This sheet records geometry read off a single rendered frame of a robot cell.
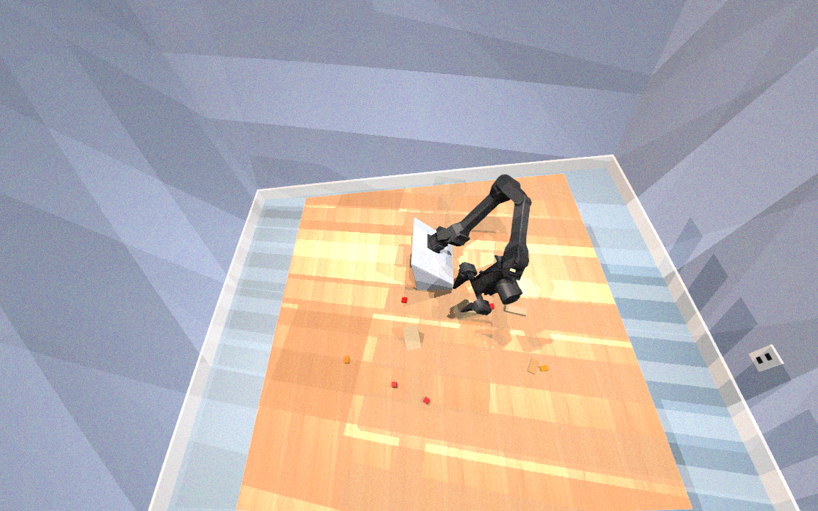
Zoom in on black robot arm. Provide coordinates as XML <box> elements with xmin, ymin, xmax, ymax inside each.
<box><xmin>427</xmin><ymin>175</ymin><xmax>532</xmax><ymax>305</ymax></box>

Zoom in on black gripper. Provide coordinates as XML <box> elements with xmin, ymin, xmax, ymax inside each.
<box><xmin>453</xmin><ymin>262</ymin><xmax>496</xmax><ymax>316</ymax></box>

